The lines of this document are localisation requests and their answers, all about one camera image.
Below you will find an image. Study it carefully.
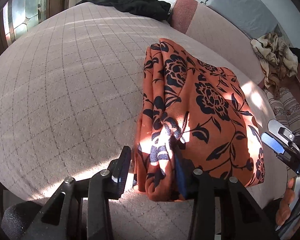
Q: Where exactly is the orange black floral garment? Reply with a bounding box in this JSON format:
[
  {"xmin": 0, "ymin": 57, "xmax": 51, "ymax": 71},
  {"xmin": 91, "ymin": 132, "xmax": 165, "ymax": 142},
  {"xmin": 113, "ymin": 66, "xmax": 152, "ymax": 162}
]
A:
[{"xmin": 133, "ymin": 38, "xmax": 265, "ymax": 202}]

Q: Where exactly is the stained glass window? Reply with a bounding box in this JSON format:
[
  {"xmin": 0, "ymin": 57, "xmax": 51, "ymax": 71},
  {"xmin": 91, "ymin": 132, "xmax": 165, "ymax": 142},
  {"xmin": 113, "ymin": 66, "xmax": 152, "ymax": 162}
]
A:
[{"xmin": 3, "ymin": 0, "xmax": 47, "ymax": 46}]

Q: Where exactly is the grey blue pillow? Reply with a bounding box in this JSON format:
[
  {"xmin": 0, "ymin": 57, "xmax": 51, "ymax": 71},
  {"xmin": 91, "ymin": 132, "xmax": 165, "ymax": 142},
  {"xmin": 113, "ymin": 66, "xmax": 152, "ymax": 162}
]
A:
[{"xmin": 204, "ymin": 0, "xmax": 287, "ymax": 39}]

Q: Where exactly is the beige brown patterned cloth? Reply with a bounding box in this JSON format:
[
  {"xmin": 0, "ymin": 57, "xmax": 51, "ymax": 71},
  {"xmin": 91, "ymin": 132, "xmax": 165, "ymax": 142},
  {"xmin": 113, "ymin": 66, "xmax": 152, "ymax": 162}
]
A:
[{"xmin": 250, "ymin": 32, "xmax": 298, "ymax": 98}]

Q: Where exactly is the striped beige fabric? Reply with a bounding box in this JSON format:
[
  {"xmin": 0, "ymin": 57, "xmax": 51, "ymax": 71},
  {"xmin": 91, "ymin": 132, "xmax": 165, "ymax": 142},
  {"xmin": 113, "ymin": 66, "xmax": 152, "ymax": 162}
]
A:
[{"xmin": 263, "ymin": 88, "xmax": 300, "ymax": 135}]

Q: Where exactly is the person's right hand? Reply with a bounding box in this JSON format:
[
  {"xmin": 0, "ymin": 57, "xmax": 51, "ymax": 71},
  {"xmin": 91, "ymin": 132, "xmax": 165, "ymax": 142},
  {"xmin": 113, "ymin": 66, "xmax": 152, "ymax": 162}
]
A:
[{"xmin": 275, "ymin": 178, "xmax": 300, "ymax": 231}]

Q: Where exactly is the pink bolster pillow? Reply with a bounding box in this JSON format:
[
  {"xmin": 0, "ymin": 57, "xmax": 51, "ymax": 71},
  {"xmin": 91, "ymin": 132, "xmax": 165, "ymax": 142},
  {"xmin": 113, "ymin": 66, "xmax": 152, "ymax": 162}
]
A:
[{"xmin": 168, "ymin": 0, "xmax": 198, "ymax": 34}]

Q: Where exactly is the pink quilted bedspread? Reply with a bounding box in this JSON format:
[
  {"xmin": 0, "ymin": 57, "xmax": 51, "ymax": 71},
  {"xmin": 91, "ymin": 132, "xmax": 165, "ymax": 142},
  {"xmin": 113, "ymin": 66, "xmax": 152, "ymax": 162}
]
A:
[{"xmin": 0, "ymin": 3, "xmax": 274, "ymax": 204}]

